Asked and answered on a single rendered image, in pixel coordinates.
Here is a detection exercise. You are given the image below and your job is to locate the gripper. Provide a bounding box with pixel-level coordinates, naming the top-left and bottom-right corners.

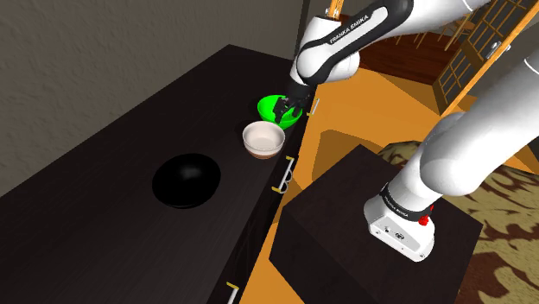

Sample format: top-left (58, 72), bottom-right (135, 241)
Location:
top-left (272, 82), bottom-right (315, 125)

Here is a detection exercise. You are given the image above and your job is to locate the green bowl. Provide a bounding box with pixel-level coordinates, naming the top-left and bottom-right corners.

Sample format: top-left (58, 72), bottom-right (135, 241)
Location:
top-left (257, 94), bottom-right (303, 130)

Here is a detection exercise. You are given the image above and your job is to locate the white bowl with brown base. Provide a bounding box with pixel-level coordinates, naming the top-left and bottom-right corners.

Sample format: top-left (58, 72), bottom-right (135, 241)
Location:
top-left (242, 120), bottom-right (287, 160)

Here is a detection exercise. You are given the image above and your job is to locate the black bowl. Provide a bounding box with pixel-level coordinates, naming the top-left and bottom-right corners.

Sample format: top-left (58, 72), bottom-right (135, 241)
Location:
top-left (151, 153), bottom-right (222, 210)

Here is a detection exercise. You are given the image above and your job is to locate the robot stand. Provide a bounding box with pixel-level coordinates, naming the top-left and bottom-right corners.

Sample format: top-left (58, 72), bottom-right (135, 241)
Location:
top-left (268, 143), bottom-right (485, 304)

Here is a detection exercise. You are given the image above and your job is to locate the wooden lattice door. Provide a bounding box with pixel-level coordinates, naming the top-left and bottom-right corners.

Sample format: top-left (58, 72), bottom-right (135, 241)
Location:
top-left (431, 0), bottom-right (539, 117)

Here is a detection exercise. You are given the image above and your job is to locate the dark wooden chest of drawers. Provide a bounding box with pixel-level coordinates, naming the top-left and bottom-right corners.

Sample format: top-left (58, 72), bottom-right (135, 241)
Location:
top-left (0, 43), bottom-right (322, 304)

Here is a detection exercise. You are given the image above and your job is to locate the brown patterned rug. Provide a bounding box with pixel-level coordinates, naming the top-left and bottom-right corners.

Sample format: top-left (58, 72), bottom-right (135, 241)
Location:
top-left (376, 140), bottom-right (539, 304)

